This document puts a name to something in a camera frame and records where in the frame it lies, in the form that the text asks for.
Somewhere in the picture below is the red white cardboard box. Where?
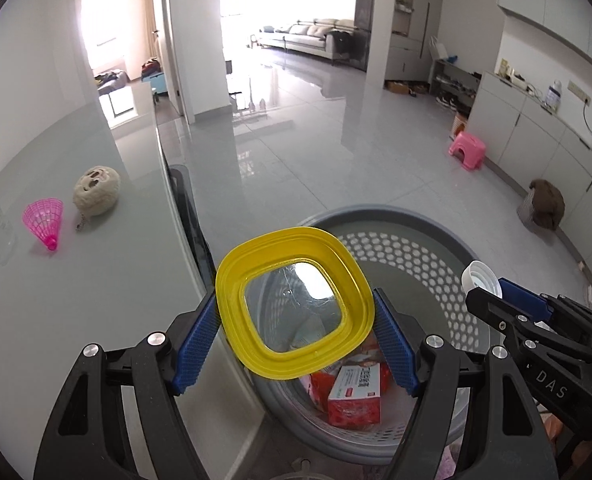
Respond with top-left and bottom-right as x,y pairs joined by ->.
328,363 -> 381,429

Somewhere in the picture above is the yellow plastic lid frame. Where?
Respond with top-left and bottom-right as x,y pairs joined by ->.
216,226 -> 375,380

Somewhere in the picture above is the red plastic bag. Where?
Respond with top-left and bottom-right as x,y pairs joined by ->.
299,347 -> 392,413

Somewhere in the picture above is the pink plastic shuttlecock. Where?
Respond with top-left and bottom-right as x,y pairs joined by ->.
22,198 -> 64,252

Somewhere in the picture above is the beige plush toy head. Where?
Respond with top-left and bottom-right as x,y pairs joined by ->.
72,166 -> 121,231

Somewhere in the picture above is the grey perforated trash basket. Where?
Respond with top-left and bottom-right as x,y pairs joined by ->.
253,206 -> 500,466

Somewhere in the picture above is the bed in far room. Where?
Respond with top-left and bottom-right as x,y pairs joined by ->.
94,70 -> 130,96

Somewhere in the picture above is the brown cloth on basket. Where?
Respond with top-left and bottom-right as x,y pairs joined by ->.
517,179 -> 565,232

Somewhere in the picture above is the white sideboard cabinet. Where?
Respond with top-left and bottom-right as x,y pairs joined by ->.
467,73 -> 592,276

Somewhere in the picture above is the pink plastic stool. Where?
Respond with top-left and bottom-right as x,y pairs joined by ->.
448,131 -> 487,171

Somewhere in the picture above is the white bottle on cabinet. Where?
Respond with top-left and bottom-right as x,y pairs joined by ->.
544,80 -> 562,113

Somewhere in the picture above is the shoe rack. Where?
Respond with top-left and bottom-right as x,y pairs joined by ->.
430,60 -> 482,114

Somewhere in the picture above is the cardboard box on floor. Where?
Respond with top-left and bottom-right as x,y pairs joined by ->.
386,80 -> 410,94

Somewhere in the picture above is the grey sofa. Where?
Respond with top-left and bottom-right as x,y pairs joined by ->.
254,17 -> 364,66

